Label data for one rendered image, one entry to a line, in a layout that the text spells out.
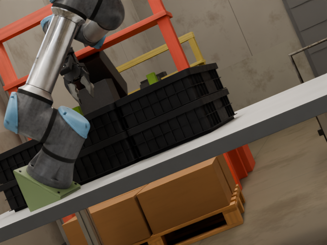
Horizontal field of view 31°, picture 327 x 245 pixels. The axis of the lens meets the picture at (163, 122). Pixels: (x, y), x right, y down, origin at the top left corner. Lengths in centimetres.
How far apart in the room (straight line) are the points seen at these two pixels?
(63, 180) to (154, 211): 208
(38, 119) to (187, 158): 53
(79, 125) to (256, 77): 958
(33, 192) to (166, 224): 214
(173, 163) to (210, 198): 233
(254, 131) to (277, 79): 980
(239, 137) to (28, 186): 72
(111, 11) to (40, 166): 54
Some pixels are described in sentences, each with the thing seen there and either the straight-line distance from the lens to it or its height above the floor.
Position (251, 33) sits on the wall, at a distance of 1136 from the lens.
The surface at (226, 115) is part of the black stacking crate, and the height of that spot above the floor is 73.
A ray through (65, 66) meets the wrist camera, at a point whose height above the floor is 113.
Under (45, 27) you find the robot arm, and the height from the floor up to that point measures 132.
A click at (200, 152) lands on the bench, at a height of 68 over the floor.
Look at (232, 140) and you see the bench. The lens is 152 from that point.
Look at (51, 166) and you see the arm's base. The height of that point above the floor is 81.
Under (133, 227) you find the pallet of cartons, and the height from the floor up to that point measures 24.
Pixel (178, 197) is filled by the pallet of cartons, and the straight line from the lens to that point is 390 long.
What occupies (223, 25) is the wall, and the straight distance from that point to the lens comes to 1144.
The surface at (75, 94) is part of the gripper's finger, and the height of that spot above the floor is 103.
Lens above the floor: 79
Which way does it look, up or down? level
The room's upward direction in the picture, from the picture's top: 23 degrees counter-clockwise
